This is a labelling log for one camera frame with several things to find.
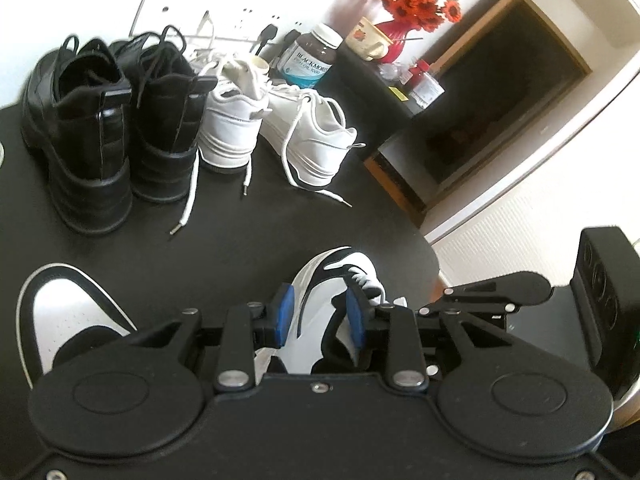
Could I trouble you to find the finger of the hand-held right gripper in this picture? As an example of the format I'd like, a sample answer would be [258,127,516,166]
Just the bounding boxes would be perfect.
[419,271,553,318]

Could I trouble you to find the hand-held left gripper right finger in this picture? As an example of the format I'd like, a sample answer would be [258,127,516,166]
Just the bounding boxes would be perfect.
[345,280,506,392]

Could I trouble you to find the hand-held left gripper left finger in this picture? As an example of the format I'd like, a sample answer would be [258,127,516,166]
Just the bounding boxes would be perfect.
[125,284,296,393]

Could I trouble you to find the white shoelace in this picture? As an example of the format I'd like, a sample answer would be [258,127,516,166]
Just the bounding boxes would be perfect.
[347,266,388,303]

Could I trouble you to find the chunky black white sneaker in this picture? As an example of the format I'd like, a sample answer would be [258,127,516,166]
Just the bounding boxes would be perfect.
[252,246,408,376]

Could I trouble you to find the flat-soled black white sneaker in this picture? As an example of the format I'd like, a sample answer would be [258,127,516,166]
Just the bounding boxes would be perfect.
[16,262,138,376]

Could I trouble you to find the clear white-label jar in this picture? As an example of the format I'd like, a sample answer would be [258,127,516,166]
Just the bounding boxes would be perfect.
[411,76,446,110]

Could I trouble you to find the black leather shoe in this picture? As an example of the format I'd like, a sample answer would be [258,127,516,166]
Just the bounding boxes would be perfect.
[20,35,133,235]
[107,25,218,203]

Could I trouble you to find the black side cabinet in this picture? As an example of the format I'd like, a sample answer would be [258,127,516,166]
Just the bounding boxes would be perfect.
[320,42,446,161]

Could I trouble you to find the brown supplement bottle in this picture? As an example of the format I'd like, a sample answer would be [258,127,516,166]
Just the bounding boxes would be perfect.
[277,23,344,88]

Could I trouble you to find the red vase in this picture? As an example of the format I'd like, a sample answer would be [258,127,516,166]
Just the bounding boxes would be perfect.
[372,20,423,63]

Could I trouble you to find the cream flower-print mug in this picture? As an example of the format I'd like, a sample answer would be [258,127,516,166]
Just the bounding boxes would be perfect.
[346,16,391,61]

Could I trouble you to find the black power plug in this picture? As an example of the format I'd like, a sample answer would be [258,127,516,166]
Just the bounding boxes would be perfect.
[255,24,278,56]

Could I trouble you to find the wooden door frame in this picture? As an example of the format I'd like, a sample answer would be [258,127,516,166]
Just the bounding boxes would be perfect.
[362,0,596,228]

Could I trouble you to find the white charging cable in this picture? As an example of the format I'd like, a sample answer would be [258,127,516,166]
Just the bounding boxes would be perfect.
[197,10,217,48]

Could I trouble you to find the white wall socket panel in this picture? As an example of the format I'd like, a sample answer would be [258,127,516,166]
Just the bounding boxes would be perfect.
[129,0,306,61]

